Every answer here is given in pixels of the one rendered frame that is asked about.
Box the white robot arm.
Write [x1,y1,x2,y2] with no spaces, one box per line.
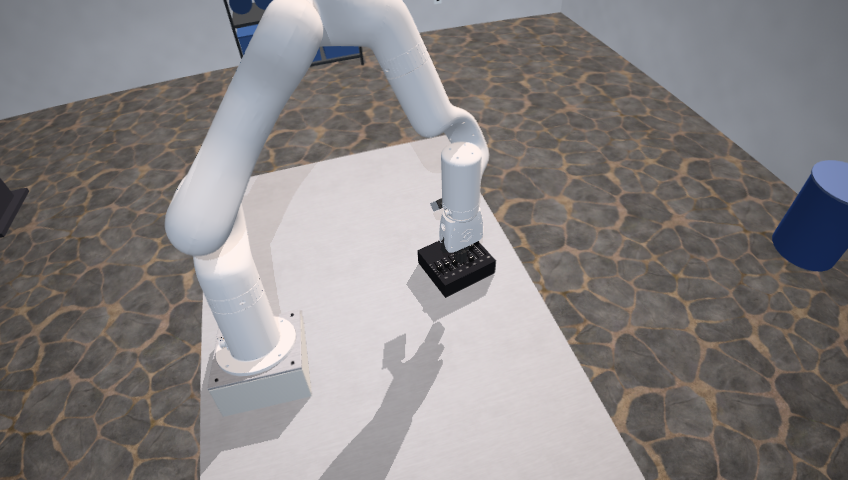
[165,0,489,376]

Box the black lighting desk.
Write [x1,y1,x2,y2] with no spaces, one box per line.
[417,240,496,298]

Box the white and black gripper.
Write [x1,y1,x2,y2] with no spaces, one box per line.
[439,207,483,264]

